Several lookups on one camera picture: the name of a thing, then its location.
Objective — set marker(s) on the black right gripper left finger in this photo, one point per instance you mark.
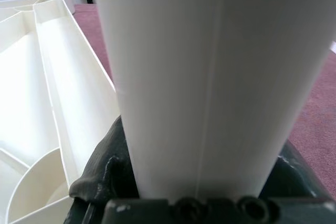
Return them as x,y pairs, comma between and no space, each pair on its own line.
105,166

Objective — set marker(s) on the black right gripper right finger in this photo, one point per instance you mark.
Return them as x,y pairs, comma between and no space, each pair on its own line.
296,174

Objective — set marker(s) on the white plastic table leg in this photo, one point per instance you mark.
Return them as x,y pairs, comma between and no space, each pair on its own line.
210,77

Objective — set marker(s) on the pink table cloth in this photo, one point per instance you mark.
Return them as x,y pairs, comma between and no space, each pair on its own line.
323,103

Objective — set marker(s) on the white plastic table top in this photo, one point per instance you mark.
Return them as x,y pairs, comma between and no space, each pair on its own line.
26,90

